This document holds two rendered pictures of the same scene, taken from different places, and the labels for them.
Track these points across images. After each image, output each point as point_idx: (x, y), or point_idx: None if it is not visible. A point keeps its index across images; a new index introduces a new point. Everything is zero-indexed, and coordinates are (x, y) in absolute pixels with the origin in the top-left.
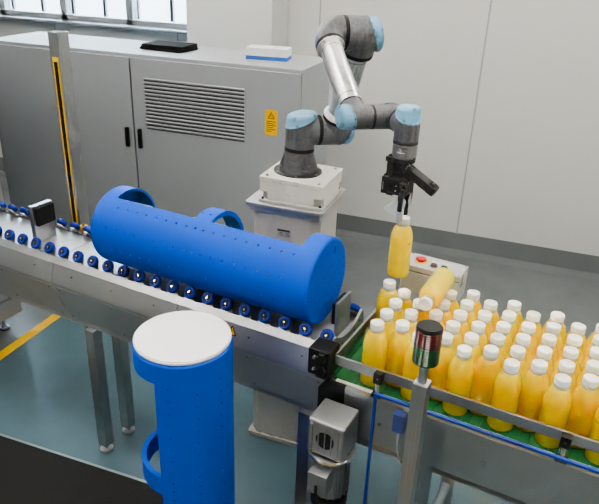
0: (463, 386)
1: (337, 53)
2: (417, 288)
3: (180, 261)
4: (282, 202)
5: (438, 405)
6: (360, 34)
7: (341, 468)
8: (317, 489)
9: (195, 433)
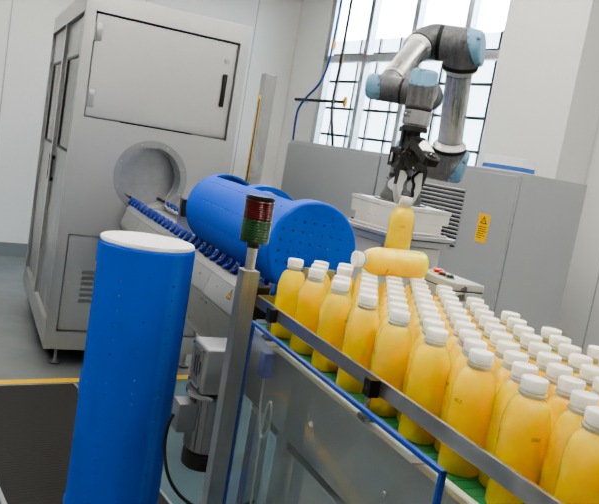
0: (325, 326)
1: (409, 45)
2: None
3: (217, 219)
4: (364, 222)
5: None
6: (451, 39)
7: (206, 409)
8: (174, 420)
9: (111, 326)
